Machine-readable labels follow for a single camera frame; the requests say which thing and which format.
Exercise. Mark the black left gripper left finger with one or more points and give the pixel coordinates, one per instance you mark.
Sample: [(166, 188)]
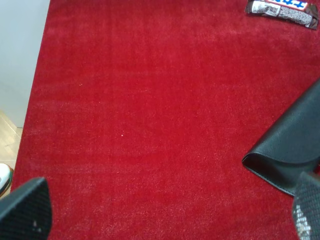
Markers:
[(26, 213)]

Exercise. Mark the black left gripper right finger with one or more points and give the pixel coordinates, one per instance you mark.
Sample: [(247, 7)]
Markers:
[(306, 207)]

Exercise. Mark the black leather glasses case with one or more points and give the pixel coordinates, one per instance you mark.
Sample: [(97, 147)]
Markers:
[(291, 145)]

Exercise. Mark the red velvet table cloth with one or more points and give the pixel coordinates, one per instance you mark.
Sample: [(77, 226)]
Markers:
[(141, 111)]

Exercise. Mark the chocolate bar in wrapper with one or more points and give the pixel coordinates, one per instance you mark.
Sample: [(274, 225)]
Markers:
[(296, 11)]

